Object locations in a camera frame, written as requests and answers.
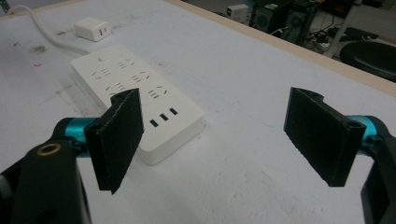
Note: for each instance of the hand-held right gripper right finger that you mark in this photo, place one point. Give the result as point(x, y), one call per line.
point(320, 137)

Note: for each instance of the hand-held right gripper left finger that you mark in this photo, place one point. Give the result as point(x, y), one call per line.
point(116, 140)

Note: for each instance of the white power strip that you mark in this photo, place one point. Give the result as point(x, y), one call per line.
point(140, 90)

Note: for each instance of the white charger plug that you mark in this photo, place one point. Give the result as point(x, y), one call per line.
point(92, 28)

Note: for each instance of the black round stool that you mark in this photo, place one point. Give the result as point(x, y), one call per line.
point(370, 59)

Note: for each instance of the white metal stand leg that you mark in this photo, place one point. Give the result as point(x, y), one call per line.
point(342, 29)

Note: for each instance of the black computer tower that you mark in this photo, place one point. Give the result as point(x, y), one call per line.
point(280, 17)

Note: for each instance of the white box device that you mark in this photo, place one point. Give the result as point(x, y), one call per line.
point(238, 13)

